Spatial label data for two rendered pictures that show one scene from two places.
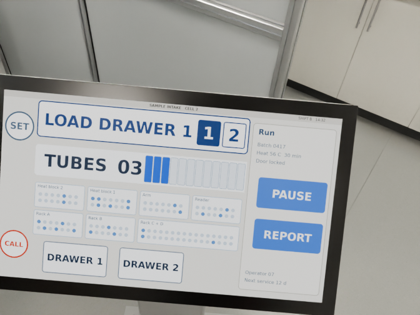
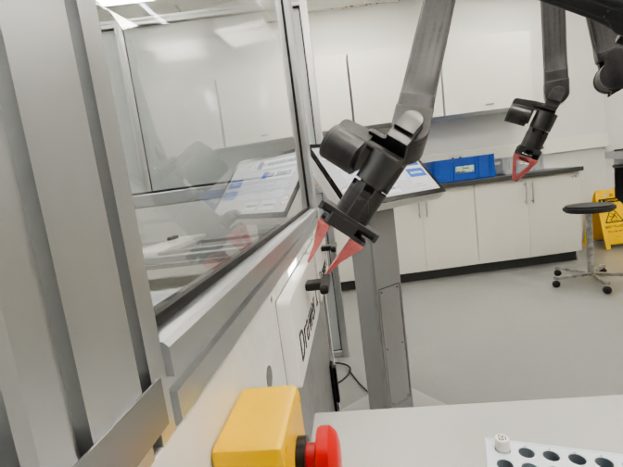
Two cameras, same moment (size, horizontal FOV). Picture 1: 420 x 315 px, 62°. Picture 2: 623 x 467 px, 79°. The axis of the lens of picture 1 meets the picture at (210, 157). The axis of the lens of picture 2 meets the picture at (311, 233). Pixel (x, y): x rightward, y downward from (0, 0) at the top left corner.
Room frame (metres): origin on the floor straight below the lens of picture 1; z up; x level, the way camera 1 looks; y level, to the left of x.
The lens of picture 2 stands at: (-0.74, 1.09, 1.06)
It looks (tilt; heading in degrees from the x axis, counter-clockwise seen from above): 7 degrees down; 327
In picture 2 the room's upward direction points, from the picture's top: 7 degrees counter-clockwise
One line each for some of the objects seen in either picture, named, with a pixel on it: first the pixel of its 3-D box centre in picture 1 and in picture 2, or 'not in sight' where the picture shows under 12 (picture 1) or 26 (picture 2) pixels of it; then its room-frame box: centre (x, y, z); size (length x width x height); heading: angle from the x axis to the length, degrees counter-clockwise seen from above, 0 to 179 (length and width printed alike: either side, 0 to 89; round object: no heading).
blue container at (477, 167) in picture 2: not in sight; (456, 170); (1.63, -2.29, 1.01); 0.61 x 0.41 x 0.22; 57
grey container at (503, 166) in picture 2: not in sight; (516, 164); (1.34, -2.88, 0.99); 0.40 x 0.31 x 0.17; 57
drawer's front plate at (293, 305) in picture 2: not in sight; (303, 306); (-0.25, 0.80, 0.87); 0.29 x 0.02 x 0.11; 140
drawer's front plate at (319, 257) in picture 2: not in sight; (319, 261); (-0.01, 0.60, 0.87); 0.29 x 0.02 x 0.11; 140
